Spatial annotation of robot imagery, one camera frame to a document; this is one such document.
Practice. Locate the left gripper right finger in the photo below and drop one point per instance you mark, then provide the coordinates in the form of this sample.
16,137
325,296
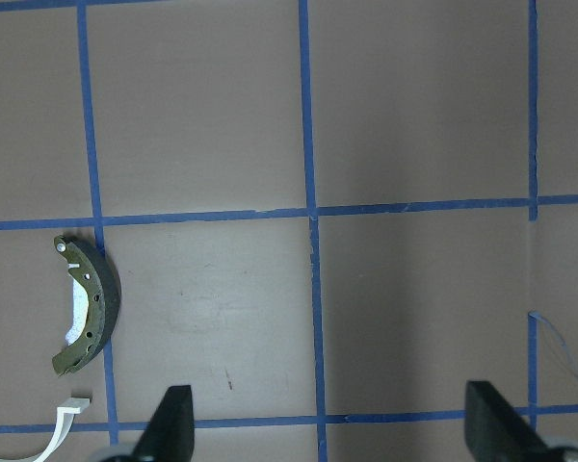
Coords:
493,431

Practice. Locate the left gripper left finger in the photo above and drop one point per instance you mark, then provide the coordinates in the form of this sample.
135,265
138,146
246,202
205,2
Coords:
170,434

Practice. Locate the green brake shoe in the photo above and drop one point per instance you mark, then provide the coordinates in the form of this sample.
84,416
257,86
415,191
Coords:
95,281

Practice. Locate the white curved plastic bracket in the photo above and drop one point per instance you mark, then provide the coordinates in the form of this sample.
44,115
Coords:
65,416

